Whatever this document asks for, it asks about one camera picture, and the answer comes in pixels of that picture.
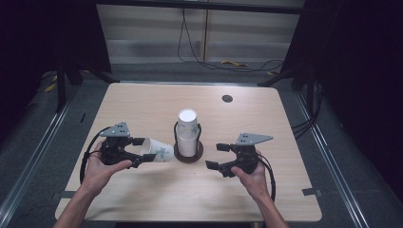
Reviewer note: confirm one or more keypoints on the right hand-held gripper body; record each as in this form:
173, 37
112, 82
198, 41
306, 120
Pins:
245, 155

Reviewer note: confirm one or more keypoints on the metal floor rail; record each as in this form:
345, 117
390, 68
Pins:
34, 152
332, 158

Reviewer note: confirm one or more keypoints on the black overhead beam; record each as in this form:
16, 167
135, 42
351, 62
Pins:
202, 5

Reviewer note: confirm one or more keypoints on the person's left hand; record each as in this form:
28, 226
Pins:
98, 174

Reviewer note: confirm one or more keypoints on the black curtain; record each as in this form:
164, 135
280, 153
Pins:
38, 34
358, 63

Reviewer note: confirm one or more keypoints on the grey tape strip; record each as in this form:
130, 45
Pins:
66, 194
312, 192

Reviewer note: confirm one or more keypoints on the yellow floor tape piece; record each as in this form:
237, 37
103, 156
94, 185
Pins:
234, 63
50, 87

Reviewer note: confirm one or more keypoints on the round grey table grommet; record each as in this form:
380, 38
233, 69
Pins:
227, 98

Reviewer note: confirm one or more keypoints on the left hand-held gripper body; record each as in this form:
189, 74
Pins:
115, 148

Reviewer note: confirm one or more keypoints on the stack of white paper cups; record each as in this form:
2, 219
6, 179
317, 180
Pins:
187, 129

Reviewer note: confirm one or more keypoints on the person's right hand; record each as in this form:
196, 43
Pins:
253, 180

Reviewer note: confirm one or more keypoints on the floral paper cup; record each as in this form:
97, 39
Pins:
160, 150

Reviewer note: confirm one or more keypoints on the black metal stand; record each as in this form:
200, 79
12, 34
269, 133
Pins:
61, 85
285, 76

